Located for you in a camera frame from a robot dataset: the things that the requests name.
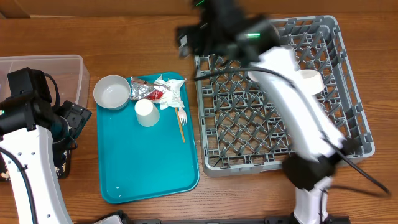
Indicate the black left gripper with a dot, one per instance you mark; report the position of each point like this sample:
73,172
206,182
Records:
76,115

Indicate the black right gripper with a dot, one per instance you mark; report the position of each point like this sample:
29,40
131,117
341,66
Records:
196,33

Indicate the grey bowl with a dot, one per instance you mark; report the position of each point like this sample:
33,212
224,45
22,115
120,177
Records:
112,92

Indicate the foil wrapper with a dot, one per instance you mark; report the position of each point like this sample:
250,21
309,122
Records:
140,89

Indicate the red sauce packet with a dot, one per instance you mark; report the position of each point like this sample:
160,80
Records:
155,95

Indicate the white bowl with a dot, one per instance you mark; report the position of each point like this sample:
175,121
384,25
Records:
312,80

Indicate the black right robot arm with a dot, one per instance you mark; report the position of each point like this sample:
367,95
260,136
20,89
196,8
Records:
319,145

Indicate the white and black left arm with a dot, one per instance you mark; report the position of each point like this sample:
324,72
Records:
35,132

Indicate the black waste tray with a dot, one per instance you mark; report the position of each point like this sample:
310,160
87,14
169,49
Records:
62,166

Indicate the grey plastic dishwasher rack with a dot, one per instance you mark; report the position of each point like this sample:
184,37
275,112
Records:
241,130

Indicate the clear plastic bin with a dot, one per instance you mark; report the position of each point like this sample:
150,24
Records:
68,71

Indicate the translucent plastic cup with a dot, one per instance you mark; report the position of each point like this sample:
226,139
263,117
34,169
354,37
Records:
147,113

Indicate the teal plastic tray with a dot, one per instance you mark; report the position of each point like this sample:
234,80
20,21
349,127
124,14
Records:
137,162

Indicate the crumpled white napkin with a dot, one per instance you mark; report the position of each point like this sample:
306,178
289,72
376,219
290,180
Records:
171,95

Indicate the white plastic fork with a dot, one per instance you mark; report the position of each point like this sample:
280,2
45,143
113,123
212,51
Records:
182,116

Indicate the wooden chopstick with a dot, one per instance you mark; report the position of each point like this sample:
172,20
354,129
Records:
180,125

